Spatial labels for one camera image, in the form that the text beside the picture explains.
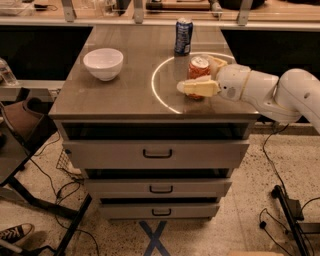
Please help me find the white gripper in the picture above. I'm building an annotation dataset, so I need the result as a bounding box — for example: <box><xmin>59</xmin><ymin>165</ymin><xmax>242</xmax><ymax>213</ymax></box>
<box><xmin>177</xmin><ymin>56</ymin><xmax>251</xmax><ymax>101</ymax></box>

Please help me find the red coke can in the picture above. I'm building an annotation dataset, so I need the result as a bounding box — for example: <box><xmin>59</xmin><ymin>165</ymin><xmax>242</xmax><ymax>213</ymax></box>
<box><xmin>187</xmin><ymin>55</ymin><xmax>212</xmax><ymax>100</ymax></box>

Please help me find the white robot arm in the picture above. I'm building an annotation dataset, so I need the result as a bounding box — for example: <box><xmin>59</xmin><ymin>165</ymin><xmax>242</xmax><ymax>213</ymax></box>
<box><xmin>177</xmin><ymin>58</ymin><xmax>320</xmax><ymax>133</ymax></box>

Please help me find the blue pepsi can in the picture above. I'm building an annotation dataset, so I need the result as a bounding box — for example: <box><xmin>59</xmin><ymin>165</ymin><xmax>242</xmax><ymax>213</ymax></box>
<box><xmin>174</xmin><ymin>17</ymin><xmax>193</xmax><ymax>55</ymax></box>

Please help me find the white bowl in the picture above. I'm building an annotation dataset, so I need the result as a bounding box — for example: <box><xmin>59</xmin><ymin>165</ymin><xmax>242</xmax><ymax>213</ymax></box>
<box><xmin>83</xmin><ymin>48</ymin><xmax>124</xmax><ymax>81</ymax></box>

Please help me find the grey drawer cabinet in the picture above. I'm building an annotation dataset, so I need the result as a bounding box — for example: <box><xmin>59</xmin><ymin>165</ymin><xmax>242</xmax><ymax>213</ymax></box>
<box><xmin>50</xmin><ymin>25</ymin><xmax>259</xmax><ymax>210</ymax></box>

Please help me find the top grey drawer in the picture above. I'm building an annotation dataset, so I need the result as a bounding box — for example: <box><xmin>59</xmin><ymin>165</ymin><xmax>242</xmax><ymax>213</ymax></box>
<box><xmin>63</xmin><ymin>140</ymin><xmax>249</xmax><ymax>169</ymax></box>

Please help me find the grey drawer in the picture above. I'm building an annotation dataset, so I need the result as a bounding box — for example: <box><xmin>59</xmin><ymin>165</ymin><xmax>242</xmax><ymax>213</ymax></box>
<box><xmin>85</xmin><ymin>179</ymin><xmax>231</xmax><ymax>198</ymax></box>
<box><xmin>63</xmin><ymin>140</ymin><xmax>249</xmax><ymax>169</ymax></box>
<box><xmin>100</xmin><ymin>203</ymin><xmax>220</xmax><ymax>220</ymax></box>

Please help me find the middle grey drawer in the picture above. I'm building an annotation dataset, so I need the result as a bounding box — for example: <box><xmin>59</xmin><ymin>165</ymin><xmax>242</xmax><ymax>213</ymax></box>
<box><xmin>85</xmin><ymin>179</ymin><xmax>231</xmax><ymax>198</ymax></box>

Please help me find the bottom grey drawer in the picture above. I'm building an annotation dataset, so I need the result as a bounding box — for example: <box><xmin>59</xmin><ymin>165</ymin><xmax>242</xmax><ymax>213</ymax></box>
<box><xmin>100</xmin><ymin>203</ymin><xmax>220</xmax><ymax>220</ymax></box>

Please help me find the clear plastic water bottle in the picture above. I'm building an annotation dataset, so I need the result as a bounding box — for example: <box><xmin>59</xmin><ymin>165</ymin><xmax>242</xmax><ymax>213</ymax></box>
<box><xmin>0</xmin><ymin>58</ymin><xmax>19</xmax><ymax>86</ymax></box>

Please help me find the black and white sneaker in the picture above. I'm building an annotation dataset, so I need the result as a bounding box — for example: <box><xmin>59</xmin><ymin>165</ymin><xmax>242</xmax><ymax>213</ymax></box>
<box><xmin>0</xmin><ymin>223</ymin><xmax>34</xmax><ymax>243</ymax></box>

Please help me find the black stand with cables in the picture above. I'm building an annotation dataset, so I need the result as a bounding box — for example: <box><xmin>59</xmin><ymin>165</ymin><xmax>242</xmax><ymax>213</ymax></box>
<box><xmin>258</xmin><ymin>123</ymin><xmax>320</xmax><ymax>256</ymax></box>

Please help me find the black desk leg frame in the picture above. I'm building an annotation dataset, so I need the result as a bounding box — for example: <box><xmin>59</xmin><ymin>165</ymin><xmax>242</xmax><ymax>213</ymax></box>
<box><xmin>0</xmin><ymin>173</ymin><xmax>93</xmax><ymax>256</ymax></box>

